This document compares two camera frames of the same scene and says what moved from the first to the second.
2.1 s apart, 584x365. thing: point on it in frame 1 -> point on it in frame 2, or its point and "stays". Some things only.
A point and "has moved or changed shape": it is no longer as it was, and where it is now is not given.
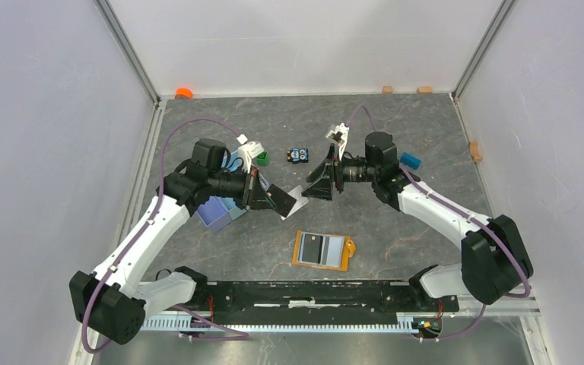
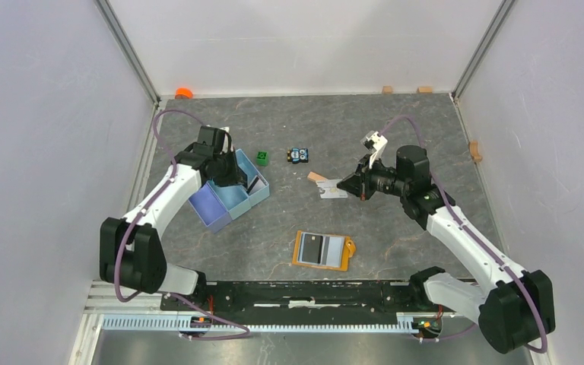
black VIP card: (312, 248) stays
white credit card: (300, 201) has moved or changed shape
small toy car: (296, 155) stays
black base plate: (318, 297) stays
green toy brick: (262, 159) stays
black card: (283, 201) has moved or changed shape
